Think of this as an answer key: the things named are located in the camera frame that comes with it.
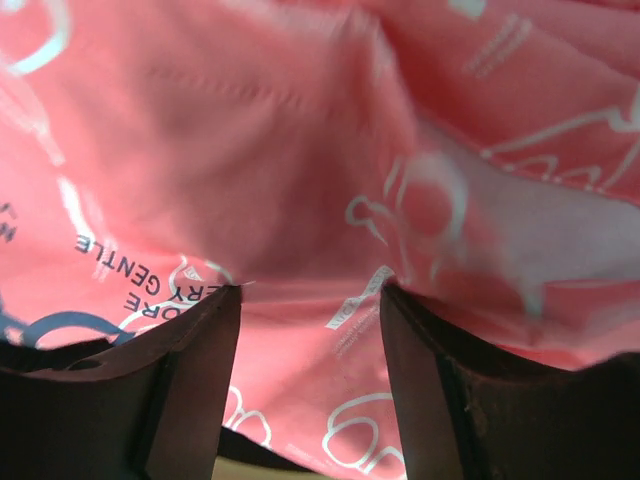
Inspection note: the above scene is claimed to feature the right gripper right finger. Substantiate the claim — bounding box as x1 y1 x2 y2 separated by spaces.
380 284 639 480

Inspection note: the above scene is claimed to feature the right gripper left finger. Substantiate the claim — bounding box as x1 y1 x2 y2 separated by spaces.
1 286 242 479

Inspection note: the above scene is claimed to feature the yellow suitcase black lining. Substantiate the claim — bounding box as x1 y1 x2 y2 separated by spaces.
211 428 325 480

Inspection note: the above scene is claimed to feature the pink patterned shirt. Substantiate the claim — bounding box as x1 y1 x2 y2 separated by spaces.
1 1 639 478

